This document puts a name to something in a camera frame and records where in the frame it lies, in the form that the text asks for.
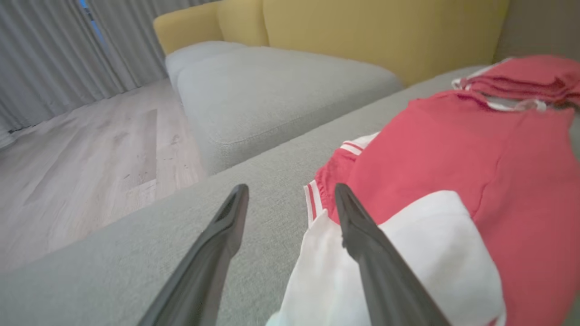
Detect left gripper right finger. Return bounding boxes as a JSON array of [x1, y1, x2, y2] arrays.
[[334, 183, 452, 326]]

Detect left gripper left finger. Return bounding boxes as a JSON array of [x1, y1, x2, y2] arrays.
[[137, 183, 250, 326]]

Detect red white basketball jersey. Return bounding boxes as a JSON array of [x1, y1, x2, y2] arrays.
[[266, 88, 580, 326]]

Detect red white basketball shorts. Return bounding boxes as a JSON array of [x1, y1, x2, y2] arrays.
[[452, 55, 580, 112]]

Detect grey and yellow sofa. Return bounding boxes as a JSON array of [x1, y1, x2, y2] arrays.
[[0, 63, 580, 326]]

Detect grey sofa seat cushion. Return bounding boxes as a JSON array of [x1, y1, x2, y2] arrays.
[[164, 41, 404, 176]]

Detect grey pleated curtain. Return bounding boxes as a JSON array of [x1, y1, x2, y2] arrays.
[[86, 0, 218, 91], [0, 0, 102, 148]]

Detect yellow sofa backrest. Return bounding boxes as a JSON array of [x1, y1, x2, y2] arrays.
[[153, 0, 510, 87]]

